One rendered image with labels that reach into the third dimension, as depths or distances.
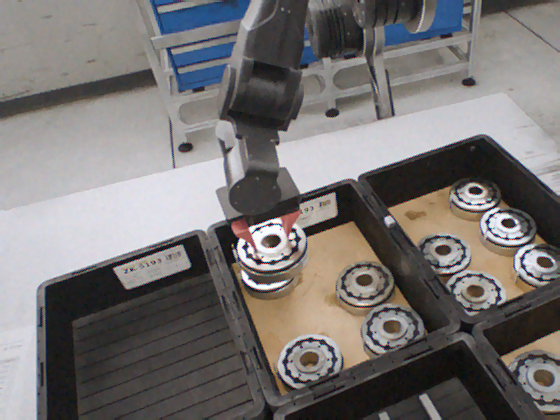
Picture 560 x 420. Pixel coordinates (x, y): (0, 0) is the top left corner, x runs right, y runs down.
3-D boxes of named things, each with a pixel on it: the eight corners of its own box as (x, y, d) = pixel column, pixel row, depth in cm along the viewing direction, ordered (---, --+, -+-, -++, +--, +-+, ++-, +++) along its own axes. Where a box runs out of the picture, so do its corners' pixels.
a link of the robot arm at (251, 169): (301, 76, 59) (227, 58, 56) (323, 133, 52) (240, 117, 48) (271, 158, 67) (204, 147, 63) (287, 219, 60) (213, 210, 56)
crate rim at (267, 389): (207, 235, 96) (204, 226, 94) (354, 185, 102) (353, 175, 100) (272, 419, 70) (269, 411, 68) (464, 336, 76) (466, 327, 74)
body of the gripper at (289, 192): (303, 204, 69) (295, 161, 63) (229, 230, 67) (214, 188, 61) (287, 175, 73) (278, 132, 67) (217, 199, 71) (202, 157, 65)
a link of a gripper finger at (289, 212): (308, 245, 75) (299, 199, 67) (261, 263, 73) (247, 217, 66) (293, 215, 79) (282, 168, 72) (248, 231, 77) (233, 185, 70)
